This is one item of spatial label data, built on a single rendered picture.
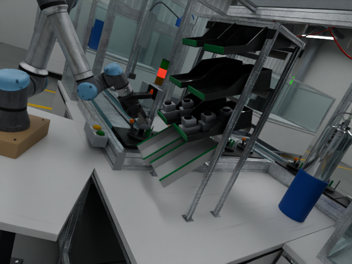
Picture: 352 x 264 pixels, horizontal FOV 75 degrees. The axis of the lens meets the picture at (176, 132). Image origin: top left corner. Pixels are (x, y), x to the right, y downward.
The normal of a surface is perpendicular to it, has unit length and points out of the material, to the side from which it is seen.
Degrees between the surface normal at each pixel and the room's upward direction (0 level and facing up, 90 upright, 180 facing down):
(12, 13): 90
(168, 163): 45
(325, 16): 90
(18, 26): 90
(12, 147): 90
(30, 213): 0
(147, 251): 0
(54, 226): 0
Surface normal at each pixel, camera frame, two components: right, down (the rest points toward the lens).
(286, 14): -0.79, -0.11
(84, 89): 0.05, 0.39
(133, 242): 0.35, -0.89
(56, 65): 0.39, 0.42
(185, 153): -0.37, -0.77
